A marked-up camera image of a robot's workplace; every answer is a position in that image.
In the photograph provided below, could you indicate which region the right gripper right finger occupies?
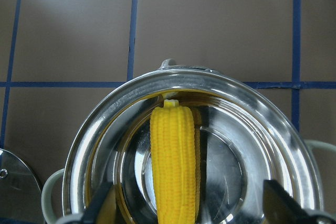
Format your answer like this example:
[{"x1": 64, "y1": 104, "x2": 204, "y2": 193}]
[{"x1": 263, "y1": 180, "x2": 335, "y2": 223}]

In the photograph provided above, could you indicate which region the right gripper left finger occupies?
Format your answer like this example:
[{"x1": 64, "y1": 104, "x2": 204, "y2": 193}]
[{"x1": 56, "y1": 182, "x2": 117, "y2": 223}]

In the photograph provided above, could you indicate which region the glass pot lid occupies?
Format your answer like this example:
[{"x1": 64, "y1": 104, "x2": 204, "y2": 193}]
[{"x1": 1, "y1": 149, "x2": 45, "y2": 223}]

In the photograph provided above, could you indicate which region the yellow corn cob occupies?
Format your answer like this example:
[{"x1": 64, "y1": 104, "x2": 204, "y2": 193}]
[{"x1": 150, "y1": 99, "x2": 200, "y2": 223}]

